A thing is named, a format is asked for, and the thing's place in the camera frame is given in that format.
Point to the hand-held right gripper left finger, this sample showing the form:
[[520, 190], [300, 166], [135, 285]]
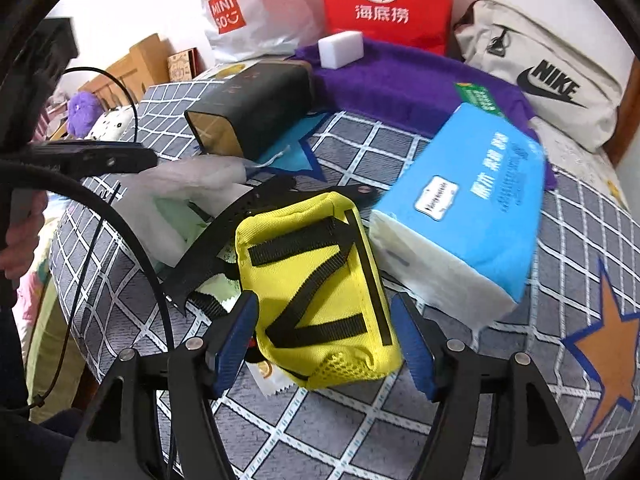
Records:
[[235, 342]]

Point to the grey checked bedsheet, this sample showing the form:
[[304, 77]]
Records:
[[350, 435]]

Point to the white plastic shopping bag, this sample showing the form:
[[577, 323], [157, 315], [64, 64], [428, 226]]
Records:
[[280, 10]]

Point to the wooden headboard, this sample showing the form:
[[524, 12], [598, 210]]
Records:
[[140, 60]]

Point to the green packet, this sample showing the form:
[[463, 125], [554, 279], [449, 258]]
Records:
[[477, 97]]

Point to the person's dark trousers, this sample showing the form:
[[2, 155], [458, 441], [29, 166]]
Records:
[[25, 440]]

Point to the purple towel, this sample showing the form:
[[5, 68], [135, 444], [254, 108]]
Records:
[[390, 85]]

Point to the white sponge block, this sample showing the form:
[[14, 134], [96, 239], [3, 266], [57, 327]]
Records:
[[340, 50]]

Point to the blue tissue pack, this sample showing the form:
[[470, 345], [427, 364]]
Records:
[[465, 195]]

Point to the pastel quilt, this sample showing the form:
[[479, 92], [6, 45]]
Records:
[[45, 340]]

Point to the white printed sheet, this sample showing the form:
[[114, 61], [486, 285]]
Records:
[[575, 160]]

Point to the black and gold box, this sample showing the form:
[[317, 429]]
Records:
[[260, 105]]

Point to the purple plush toy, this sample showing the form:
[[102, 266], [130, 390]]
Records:
[[82, 112]]

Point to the red paper bag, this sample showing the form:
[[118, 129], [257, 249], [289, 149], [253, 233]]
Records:
[[430, 10]]

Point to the mint green sock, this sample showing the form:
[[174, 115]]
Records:
[[170, 230]]

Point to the white spotted plush toy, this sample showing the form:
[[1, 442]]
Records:
[[112, 122]]

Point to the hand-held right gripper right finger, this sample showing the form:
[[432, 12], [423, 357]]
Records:
[[415, 355]]

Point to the beige backpack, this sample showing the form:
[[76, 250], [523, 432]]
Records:
[[525, 45]]

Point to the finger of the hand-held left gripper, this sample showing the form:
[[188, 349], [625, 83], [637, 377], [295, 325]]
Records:
[[100, 160]]

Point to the white sachet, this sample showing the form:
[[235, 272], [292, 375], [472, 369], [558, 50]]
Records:
[[270, 377]]

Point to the person's left hand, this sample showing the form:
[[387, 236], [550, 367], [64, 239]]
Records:
[[20, 260]]

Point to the white sock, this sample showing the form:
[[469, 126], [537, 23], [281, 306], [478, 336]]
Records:
[[190, 175]]

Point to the small patterned box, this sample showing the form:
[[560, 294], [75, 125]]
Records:
[[182, 65]]

